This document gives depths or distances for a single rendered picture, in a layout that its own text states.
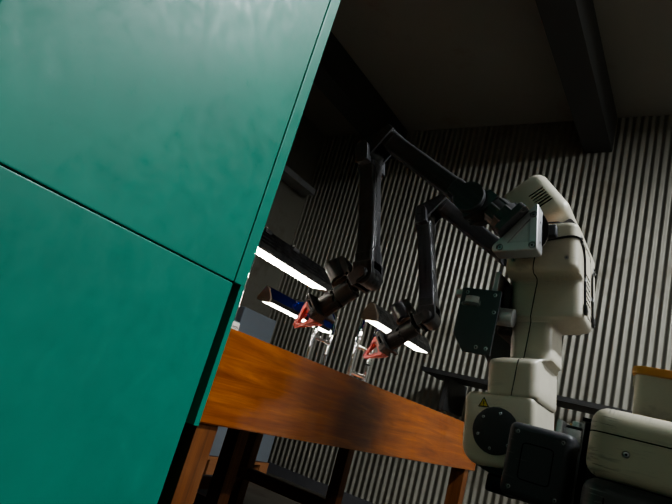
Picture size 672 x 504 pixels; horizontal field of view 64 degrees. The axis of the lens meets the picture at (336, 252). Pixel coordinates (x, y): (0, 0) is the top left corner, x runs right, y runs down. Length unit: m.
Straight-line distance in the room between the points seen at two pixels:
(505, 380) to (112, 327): 0.87
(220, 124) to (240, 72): 0.11
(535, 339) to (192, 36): 0.99
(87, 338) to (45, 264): 0.12
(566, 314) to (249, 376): 0.74
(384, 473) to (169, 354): 3.65
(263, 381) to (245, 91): 0.59
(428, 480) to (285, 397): 3.14
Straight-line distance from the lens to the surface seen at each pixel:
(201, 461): 1.14
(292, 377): 1.28
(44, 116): 0.81
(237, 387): 1.14
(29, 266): 0.80
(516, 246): 1.28
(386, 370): 4.59
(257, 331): 4.03
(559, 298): 1.39
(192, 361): 0.99
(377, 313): 2.19
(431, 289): 1.78
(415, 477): 4.39
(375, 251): 1.44
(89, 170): 0.83
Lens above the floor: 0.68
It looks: 15 degrees up
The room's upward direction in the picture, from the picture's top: 16 degrees clockwise
